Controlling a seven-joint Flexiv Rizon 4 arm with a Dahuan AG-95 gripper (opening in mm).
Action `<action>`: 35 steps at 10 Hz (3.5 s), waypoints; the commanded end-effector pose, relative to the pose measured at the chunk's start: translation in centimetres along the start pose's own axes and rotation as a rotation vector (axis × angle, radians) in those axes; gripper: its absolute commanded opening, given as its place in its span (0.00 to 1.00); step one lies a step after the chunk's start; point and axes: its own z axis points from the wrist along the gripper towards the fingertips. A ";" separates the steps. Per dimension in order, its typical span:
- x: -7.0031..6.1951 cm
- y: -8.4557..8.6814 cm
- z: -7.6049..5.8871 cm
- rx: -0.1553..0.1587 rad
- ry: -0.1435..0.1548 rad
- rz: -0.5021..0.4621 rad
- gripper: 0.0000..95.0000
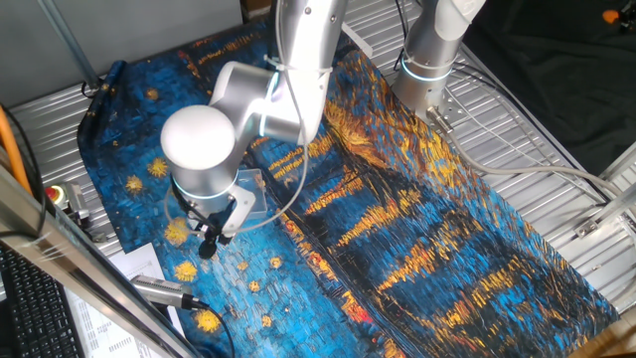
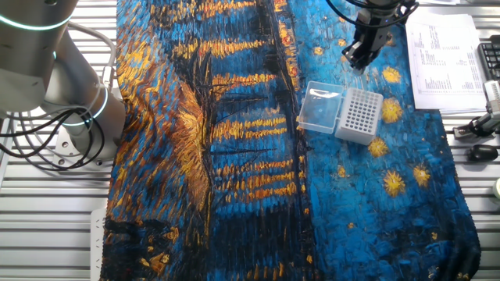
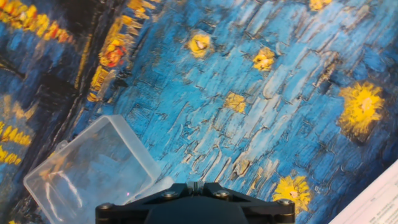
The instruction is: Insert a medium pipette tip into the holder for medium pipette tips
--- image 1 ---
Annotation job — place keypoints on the white pipette tip box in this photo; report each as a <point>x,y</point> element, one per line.
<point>256,194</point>

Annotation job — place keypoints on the starry night print tablecloth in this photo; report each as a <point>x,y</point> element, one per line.
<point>397,224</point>

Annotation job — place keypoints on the brown cardboard box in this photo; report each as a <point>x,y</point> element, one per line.
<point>256,6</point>

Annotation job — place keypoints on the white printed paper sheet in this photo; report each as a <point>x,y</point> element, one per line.
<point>139,261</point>

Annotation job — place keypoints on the red emergency stop button box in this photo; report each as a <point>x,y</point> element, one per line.
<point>74,199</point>

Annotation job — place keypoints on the black fabric sheet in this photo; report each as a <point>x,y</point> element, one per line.
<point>546,74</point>

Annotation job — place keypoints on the grey metal pole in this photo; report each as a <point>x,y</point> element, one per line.
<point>69,47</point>

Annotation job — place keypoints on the orange tube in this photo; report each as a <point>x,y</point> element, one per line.
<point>12,149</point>

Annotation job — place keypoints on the black keyboard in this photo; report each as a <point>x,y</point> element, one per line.
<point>35,313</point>

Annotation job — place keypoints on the small orange object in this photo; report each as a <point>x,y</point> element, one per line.
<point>610,16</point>

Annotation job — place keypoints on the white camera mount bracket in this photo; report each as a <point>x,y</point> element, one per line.
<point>243,204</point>

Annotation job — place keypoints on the black wrist camera unit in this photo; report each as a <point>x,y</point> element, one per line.
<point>207,248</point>

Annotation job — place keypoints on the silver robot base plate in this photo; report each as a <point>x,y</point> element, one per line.
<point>454,112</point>

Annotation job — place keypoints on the silver camera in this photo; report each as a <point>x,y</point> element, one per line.
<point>159,291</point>

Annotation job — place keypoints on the aluminium profile post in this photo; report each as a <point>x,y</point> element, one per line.
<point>74,268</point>

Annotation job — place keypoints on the aluminium frame rail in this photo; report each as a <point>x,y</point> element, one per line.
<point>611,209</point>

